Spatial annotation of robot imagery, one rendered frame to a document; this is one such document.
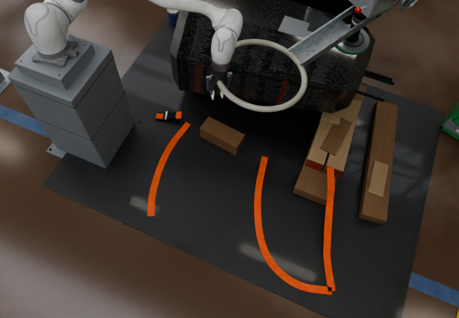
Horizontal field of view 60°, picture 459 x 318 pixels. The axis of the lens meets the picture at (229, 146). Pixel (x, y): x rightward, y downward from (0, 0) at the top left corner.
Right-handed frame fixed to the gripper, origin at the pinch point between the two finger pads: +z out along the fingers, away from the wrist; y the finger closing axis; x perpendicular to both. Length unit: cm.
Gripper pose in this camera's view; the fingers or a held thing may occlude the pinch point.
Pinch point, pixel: (217, 93)
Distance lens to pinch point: 209.1
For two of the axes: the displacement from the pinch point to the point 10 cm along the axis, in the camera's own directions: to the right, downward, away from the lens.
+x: -3.0, -8.3, 4.8
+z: -1.0, 5.2, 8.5
